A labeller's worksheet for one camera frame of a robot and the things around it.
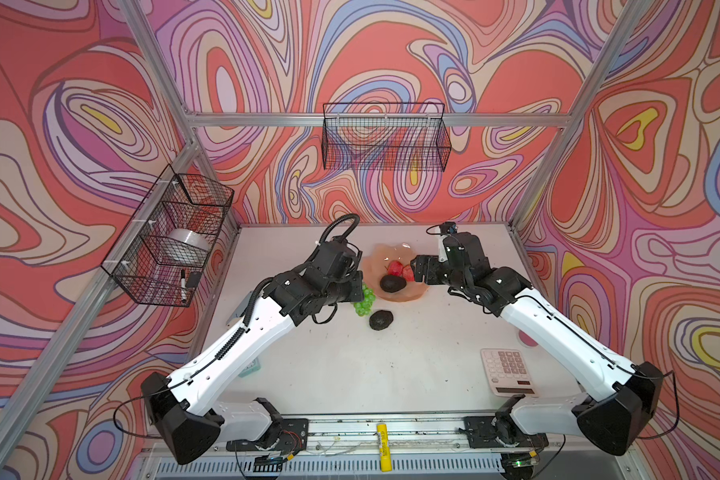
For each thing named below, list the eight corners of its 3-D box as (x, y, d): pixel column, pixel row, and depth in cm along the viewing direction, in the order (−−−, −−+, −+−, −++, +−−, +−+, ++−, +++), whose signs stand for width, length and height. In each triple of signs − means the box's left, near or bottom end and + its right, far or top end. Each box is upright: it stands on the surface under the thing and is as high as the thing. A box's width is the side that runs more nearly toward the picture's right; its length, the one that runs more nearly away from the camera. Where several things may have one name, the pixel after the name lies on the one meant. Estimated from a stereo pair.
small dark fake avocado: (375, 334, 92) (376, 327, 89) (367, 322, 95) (367, 315, 91) (394, 323, 95) (395, 316, 91) (385, 312, 97) (386, 305, 94)
